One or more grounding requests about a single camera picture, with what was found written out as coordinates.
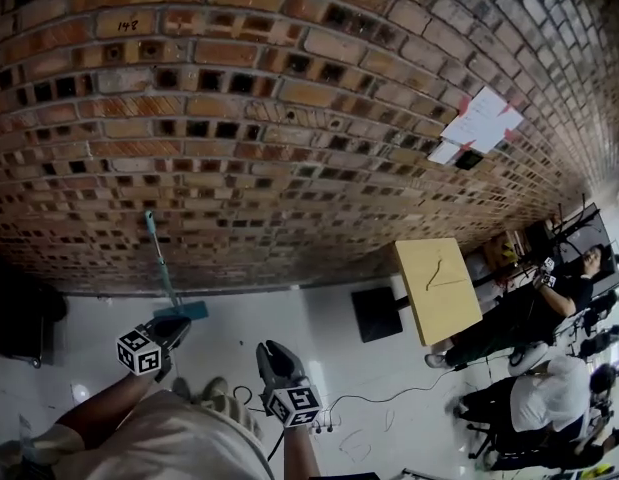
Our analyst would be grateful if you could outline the person's left forearm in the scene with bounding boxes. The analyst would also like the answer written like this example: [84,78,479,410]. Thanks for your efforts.
[52,370,156,450]

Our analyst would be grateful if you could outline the person's right shoe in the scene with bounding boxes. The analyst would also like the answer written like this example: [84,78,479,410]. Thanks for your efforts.
[198,375,231,405]

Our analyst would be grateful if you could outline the brown cardboard box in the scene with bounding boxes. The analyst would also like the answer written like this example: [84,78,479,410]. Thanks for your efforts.
[487,234,519,270]

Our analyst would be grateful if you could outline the yellow wooden table top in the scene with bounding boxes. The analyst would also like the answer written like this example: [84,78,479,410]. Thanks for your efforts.
[393,237,484,347]

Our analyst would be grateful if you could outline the small white paper sheet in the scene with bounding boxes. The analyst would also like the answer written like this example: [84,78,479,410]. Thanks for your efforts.
[427,140,461,165]

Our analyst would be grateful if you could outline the black coat rack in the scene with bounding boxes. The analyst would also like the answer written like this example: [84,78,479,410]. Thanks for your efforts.
[551,192,603,250]

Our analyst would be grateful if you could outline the person's beige shirt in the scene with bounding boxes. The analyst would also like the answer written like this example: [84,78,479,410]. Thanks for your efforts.
[0,387,276,480]

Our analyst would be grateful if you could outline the large white paper sheet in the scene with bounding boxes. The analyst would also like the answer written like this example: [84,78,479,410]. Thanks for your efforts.
[439,86,524,153]

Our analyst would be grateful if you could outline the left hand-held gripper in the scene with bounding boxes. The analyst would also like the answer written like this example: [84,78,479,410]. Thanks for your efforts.
[115,315,193,384]

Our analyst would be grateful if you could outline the black table base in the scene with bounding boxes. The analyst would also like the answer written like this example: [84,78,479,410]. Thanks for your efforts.
[351,285,411,344]

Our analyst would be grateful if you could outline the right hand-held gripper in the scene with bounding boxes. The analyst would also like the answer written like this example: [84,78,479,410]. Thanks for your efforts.
[255,339,323,429]

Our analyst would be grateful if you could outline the teal mop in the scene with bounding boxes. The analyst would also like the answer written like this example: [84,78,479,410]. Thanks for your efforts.
[143,210,210,322]

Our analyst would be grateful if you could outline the black wheeled cart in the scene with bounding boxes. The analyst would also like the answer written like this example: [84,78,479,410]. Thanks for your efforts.
[0,266,69,368]

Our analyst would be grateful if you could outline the person's right forearm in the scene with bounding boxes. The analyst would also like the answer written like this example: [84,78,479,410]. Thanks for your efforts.
[281,425,321,480]

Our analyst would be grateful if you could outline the person's beige trousers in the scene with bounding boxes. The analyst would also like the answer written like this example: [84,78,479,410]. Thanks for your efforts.
[188,377,264,440]

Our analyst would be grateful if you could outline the black floor cable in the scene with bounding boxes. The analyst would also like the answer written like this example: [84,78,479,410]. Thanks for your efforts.
[231,362,461,435]

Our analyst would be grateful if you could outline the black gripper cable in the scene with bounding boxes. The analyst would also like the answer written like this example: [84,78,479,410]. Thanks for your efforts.
[266,425,289,462]

